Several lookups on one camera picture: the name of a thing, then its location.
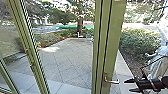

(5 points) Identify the metal door handle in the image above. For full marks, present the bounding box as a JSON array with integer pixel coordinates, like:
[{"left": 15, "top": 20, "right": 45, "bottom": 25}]
[{"left": 103, "top": 72, "right": 121, "bottom": 85}]

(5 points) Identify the green garden bush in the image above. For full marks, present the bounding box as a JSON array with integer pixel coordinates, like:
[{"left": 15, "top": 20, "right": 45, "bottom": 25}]
[
  {"left": 119, "top": 27, "right": 162, "bottom": 58},
  {"left": 33, "top": 29, "right": 79, "bottom": 48}
]

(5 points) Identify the white garden chair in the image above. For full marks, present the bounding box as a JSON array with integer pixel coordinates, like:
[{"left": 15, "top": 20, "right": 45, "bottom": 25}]
[
  {"left": 75, "top": 30, "right": 84, "bottom": 39},
  {"left": 85, "top": 31, "right": 93, "bottom": 42}
]

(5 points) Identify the brown tree trunk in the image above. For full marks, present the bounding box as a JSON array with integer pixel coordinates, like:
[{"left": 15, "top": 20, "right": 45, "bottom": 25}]
[{"left": 76, "top": 13, "right": 85, "bottom": 34}]

